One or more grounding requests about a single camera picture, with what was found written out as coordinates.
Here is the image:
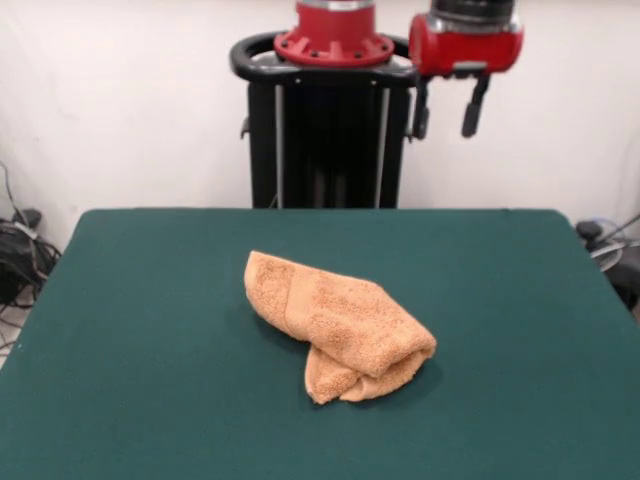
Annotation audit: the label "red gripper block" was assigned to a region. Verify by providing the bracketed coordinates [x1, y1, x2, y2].
[408, 12, 526, 142]

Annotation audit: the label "orange terry towel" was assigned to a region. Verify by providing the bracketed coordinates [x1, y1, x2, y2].
[243, 249, 438, 405]

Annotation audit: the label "black grey stand foot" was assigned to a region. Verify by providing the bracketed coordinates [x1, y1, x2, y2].
[574, 218, 640, 312]
[10, 207, 45, 229]

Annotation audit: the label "dark green table cloth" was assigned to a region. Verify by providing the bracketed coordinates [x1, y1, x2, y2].
[0, 207, 640, 480]

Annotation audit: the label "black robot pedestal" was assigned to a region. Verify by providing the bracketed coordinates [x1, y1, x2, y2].
[229, 31, 422, 210]

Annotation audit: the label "black floor cable bundle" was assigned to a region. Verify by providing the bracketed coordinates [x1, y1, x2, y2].
[0, 159, 64, 357]

